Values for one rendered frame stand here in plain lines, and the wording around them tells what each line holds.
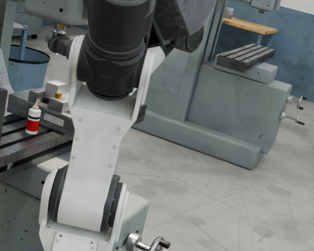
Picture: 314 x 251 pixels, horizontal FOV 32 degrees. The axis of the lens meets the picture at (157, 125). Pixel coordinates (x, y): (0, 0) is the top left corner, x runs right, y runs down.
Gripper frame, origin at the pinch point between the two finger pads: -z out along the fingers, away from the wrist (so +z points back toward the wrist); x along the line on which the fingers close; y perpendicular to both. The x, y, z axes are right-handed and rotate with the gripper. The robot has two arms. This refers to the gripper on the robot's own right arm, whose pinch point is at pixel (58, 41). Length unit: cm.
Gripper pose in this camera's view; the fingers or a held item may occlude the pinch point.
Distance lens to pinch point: 193.2
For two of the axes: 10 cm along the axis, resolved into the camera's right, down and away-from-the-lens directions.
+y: -2.1, 9.3, 3.0
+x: -7.0, 0.7, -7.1
